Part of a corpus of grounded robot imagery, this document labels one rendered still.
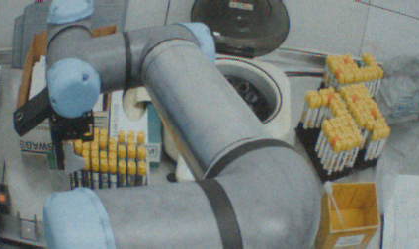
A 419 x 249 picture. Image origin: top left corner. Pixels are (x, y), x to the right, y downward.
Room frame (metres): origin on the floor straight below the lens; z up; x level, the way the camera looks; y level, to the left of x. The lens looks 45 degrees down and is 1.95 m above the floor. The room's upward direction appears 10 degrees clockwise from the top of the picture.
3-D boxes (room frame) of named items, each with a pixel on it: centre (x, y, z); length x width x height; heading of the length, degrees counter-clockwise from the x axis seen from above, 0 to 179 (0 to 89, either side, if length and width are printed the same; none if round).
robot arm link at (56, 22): (0.70, 0.22, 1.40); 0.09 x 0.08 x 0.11; 23
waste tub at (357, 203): (0.82, -0.32, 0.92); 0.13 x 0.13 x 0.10; 9
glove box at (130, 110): (1.05, 0.15, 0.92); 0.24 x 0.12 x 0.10; 12
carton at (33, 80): (1.03, 0.33, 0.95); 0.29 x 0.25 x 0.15; 12
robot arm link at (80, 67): (0.61, 0.17, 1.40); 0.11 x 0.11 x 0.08; 23
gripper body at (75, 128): (0.70, 0.22, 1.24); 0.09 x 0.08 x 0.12; 115
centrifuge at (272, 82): (1.04, -0.03, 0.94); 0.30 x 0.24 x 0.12; 3
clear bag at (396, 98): (1.31, -0.52, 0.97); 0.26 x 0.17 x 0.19; 118
